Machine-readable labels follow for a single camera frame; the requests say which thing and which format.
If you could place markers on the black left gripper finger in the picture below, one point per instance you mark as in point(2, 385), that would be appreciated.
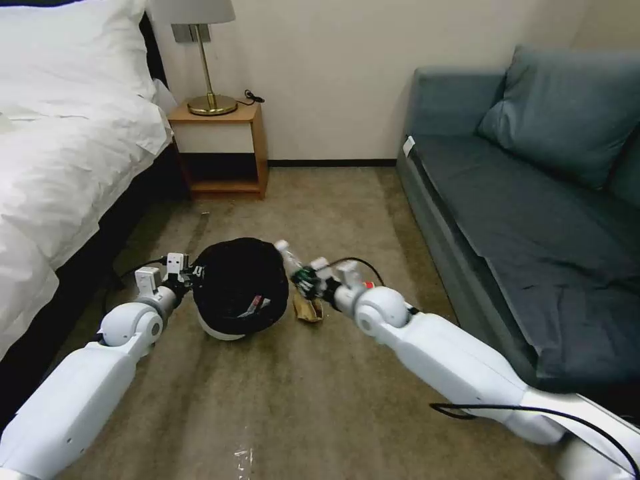
point(190, 264)
point(199, 274)

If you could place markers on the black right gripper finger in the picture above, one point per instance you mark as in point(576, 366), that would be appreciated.
point(304, 275)
point(303, 293)

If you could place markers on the clear plastic bottle green label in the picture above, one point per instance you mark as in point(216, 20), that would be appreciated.
point(289, 260)

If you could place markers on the white bin with black bag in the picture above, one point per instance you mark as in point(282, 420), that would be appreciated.
point(240, 287)

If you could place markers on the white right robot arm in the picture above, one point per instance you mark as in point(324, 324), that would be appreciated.
point(450, 350)

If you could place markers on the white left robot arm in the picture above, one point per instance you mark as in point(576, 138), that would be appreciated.
point(90, 380)

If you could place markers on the crumpled brown paper trash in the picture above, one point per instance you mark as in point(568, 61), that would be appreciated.
point(306, 310)

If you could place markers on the red white wrapper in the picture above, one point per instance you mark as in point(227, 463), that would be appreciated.
point(254, 306)

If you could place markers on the black bed base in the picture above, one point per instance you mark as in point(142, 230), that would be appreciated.
point(105, 240)

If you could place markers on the wooden nightstand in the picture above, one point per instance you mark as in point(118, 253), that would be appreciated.
point(220, 150)

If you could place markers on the white bed duvet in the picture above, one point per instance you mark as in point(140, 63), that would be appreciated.
point(70, 150)

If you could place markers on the white sofa label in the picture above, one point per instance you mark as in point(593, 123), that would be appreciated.
point(410, 146)

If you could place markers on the brass lamp white shade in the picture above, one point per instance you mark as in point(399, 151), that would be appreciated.
point(205, 55)

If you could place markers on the blue grey sofa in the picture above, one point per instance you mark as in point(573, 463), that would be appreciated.
point(520, 215)

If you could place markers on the white pillow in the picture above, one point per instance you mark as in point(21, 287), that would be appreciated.
point(75, 47)

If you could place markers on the blue grey sofa cushion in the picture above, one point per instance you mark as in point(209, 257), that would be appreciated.
point(565, 110)

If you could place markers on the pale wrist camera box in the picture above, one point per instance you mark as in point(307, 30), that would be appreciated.
point(320, 265)
point(175, 262)

